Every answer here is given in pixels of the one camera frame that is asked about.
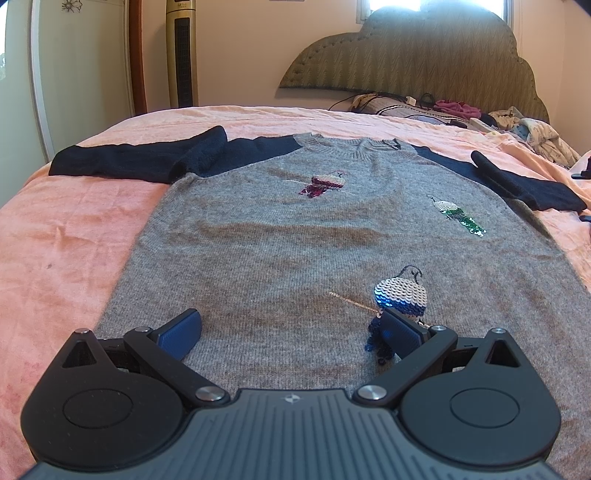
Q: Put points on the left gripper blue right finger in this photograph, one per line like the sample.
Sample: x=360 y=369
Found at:
x=414 y=352

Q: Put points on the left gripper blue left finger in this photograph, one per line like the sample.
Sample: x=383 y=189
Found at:
x=159 y=353

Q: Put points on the grey sweater with navy sleeves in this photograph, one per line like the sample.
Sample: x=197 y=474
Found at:
x=280 y=242

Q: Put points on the pile of patterned clothes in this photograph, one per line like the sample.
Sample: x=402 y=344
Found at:
x=538 y=135

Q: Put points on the magenta garment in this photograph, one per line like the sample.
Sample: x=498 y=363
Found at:
x=459 y=109

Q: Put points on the pink bed sheet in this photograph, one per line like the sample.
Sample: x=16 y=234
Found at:
x=65 y=240

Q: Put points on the olive upholstered headboard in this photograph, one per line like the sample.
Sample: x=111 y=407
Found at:
x=460 y=53

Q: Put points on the window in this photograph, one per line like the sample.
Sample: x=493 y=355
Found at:
x=504 y=9

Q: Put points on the white wardrobe door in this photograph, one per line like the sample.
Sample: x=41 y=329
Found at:
x=64 y=78

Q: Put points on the gold tower fan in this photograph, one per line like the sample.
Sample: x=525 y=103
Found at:
x=181 y=53

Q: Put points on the brown wooden door frame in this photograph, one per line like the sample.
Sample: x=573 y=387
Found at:
x=135 y=47

